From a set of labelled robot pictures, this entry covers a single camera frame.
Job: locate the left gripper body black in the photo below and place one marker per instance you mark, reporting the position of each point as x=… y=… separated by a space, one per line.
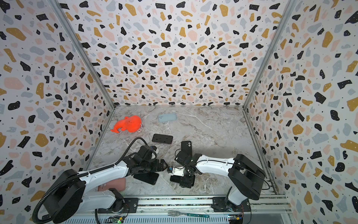
x=149 y=166

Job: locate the black phone case camera cutout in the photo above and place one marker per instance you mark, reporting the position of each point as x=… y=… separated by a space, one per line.
x=186 y=146

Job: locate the blue phone black screen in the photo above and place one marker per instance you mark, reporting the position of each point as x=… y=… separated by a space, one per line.
x=177 y=179

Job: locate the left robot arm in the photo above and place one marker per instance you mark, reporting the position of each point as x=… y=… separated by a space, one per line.
x=74 y=191

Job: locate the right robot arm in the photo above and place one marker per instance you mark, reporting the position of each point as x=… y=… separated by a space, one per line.
x=246 y=176

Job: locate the black phone left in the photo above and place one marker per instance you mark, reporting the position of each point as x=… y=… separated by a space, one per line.
x=150 y=178

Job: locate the black phone case far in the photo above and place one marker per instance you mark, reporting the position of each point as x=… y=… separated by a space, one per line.
x=161 y=138

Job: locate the pink phone case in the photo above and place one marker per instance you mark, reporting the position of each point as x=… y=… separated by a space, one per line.
x=118 y=184

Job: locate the light blue phone case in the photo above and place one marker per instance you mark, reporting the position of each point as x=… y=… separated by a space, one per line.
x=167 y=117

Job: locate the red plush toy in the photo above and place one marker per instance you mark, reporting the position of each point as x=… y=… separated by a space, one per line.
x=131 y=124

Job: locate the right circuit board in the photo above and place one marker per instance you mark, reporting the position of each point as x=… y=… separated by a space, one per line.
x=235 y=219

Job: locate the circuit board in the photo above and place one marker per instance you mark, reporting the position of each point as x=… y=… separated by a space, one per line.
x=116 y=220
x=235 y=219

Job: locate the left circuit board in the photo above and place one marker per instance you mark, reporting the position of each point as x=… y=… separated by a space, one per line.
x=116 y=220

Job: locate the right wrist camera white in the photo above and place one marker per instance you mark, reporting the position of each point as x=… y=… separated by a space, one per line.
x=176 y=171

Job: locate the aluminium rail frame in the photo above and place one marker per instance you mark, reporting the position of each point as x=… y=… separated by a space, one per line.
x=269 y=209

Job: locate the silver fork green handle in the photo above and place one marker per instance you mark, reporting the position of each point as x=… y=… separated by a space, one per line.
x=178 y=214

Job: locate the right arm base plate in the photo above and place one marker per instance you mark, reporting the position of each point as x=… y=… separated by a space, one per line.
x=221 y=204

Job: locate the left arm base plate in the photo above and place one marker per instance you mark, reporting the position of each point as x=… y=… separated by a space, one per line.
x=128 y=205

